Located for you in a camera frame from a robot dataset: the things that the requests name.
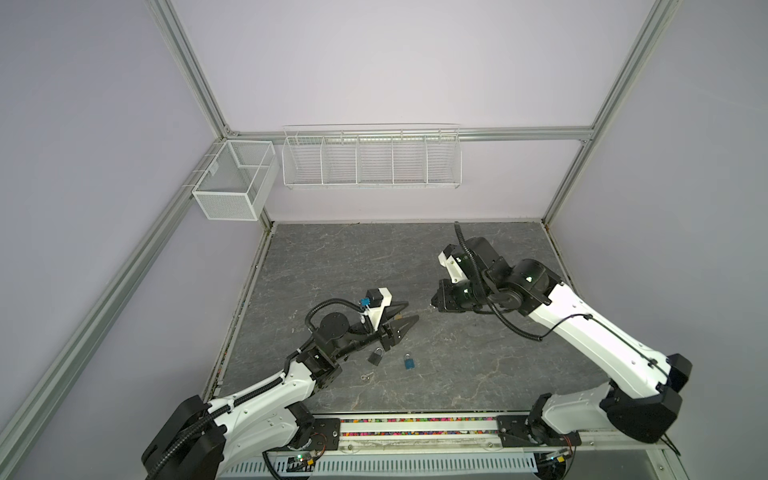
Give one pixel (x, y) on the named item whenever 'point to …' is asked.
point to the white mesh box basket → (238, 181)
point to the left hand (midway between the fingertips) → (413, 315)
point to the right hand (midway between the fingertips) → (431, 303)
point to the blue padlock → (409, 362)
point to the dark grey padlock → (376, 356)
